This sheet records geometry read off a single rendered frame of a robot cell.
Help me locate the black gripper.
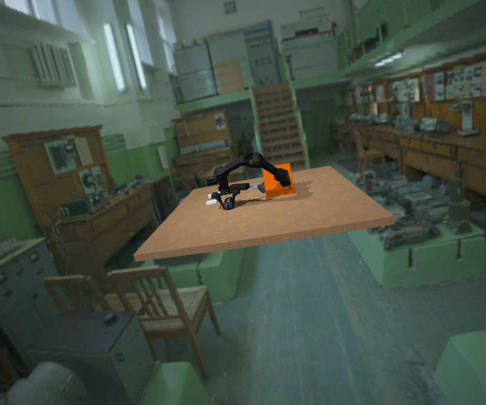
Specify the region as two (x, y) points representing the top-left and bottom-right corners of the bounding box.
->
(211, 183), (240, 206)

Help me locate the dark grey controller unit with white label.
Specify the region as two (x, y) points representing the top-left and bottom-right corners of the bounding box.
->
(223, 197), (234, 210)

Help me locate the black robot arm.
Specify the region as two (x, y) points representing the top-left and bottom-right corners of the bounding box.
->
(206, 152), (291, 187)

